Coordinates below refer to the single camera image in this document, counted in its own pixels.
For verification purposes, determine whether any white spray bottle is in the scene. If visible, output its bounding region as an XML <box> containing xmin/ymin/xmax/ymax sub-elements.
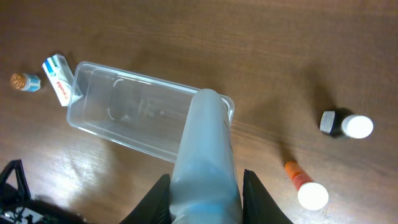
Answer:
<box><xmin>170</xmin><ymin>89</ymin><xmax>243</xmax><ymax>223</ymax></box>

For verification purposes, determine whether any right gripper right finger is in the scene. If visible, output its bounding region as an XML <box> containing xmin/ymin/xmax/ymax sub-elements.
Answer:
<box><xmin>243</xmin><ymin>169</ymin><xmax>292</xmax><ymax>224</ymax></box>

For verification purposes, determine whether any clear plastic container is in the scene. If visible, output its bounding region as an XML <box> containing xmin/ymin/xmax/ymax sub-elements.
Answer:
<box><xmin>66</xmin><ymin>61</ymin><xmax>235</xmax><ymax>164</ymax></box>

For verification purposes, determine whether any dark bottle white cap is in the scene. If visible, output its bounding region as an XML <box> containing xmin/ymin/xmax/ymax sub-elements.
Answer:
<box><xmin>319</xmin><ymin>108</ymin><xmax>374</xmax><ymax>139</ymax></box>

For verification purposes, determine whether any white Panadol box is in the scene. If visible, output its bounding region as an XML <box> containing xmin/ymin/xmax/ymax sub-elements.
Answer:
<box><xmin>42</xmin><ymin>54</ymin><xmax>83</xmax><ymax>107</ymax></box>

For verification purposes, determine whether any small gold-lid jar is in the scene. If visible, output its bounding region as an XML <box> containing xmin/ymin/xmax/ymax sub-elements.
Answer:
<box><xmin>10</xmin><ymin>73</ymin><xmax>41</xmax><ymax>92</ymax></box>

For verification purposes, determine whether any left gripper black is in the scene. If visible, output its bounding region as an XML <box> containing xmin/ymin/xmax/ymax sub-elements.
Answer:
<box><xmin>1</xmin><ymin>159</ymin><xmax>86</xmax><ymax>224</ymax></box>

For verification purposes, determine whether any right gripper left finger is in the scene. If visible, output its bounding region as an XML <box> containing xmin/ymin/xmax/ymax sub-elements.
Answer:
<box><xmin>120</xmin><ymin>174</ymin><xmax>172</xmax><ymax>224</ymax></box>

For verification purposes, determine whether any orange tube white cap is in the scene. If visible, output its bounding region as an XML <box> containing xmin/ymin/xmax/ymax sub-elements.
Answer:
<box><xmin>284</xmin><ymin>161</ymin><xmax>329</xmax><ymax>211</ymax></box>

